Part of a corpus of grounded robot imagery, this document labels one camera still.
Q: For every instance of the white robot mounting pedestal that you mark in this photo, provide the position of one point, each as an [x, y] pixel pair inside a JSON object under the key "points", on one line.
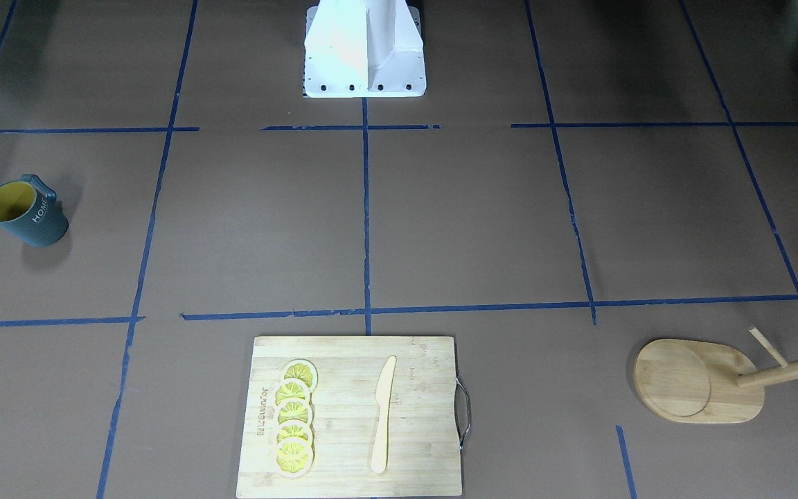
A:
{"points": [[364, 49]]}

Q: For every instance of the yellow plastic knife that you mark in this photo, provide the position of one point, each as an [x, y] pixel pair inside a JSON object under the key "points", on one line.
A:
{"points": [[380, 453]]}

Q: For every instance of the wooden cup storage rack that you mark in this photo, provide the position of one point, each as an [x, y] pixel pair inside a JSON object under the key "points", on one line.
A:
{"points": [[688, 381]]}

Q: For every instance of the dark green mug yellow inside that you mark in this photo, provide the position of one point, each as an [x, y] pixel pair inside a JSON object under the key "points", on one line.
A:
{"points": [[29, 210]]}

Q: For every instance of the bamboo cutting board metal handle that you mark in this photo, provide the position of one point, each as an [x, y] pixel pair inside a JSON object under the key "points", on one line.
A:
{"points": [[424, 439]]}

